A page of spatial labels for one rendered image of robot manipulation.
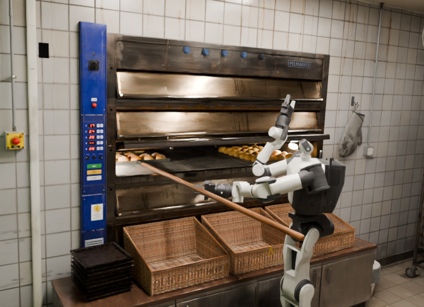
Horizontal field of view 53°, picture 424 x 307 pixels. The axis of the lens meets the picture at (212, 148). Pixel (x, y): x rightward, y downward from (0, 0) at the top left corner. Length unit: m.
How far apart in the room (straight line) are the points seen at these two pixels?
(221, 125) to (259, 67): 0.56
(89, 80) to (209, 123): 0.92
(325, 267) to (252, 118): 1.24
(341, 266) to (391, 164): 1.50
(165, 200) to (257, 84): 1.13
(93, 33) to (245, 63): 1.17
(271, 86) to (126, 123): 1.23
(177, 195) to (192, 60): 0.96
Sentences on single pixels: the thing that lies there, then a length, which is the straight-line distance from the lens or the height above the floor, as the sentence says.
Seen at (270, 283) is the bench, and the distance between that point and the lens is 3.05.
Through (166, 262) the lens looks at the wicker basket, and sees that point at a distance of 3.03.
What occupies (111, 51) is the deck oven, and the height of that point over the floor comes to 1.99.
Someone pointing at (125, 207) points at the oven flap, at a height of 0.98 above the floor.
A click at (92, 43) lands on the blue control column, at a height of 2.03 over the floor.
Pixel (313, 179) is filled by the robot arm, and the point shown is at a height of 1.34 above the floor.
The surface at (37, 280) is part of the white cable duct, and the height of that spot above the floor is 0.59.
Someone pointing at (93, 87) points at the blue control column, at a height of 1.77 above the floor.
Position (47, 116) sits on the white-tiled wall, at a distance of 2.68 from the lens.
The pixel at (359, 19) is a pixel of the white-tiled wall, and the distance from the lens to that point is 4.10.
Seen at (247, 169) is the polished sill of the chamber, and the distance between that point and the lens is 3.33.
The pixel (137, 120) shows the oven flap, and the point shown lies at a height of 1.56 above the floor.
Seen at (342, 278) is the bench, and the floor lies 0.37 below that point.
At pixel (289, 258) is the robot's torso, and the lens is 2.68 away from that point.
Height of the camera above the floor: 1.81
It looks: 9 degrees down
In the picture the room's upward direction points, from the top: 2 degrees clockwise
